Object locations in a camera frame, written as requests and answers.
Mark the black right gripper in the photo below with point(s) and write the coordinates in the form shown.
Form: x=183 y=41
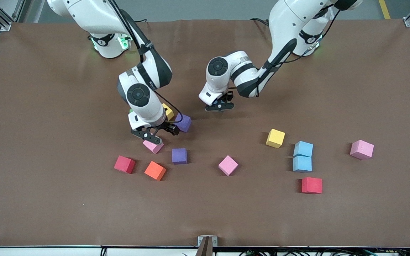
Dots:
x=169 y=127

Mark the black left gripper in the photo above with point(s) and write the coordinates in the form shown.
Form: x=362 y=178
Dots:
x=229 y=96

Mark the purple foam cube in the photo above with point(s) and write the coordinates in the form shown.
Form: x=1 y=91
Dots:
x=179 y=156
x=184 y=122

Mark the yellow foam cube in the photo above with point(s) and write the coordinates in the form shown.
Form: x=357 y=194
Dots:
x=275 y=138
x=169 y=113

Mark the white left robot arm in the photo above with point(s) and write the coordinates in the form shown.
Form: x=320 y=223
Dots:
x=287 y=21

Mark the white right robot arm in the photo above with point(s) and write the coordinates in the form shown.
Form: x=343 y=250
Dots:
x=84 y=14

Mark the pink foam cube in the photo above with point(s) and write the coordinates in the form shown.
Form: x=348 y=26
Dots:
x=153 y=148
x=361 y=149
x=228 y=165

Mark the orange foam cube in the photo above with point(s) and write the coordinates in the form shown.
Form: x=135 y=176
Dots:
x=155 y=170

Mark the crimson foam cube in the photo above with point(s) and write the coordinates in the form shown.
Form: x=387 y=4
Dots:
x=124 y=164

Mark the light blue foam cube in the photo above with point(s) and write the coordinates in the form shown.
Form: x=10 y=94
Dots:
x=302 y=164
x=303 y=148

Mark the red foam cube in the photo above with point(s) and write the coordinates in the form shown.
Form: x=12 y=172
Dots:
x=311 y=185

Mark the brown table mat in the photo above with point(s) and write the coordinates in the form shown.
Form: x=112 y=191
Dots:
x=48 y=199

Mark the yellow floor tape strip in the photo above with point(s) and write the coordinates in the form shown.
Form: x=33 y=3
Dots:
x=384 y=9

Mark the metal edge bracket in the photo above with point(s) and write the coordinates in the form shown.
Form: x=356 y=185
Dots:
x=201 y=241

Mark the white table edge rail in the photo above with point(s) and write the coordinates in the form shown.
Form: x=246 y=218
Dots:
x=30 y=252

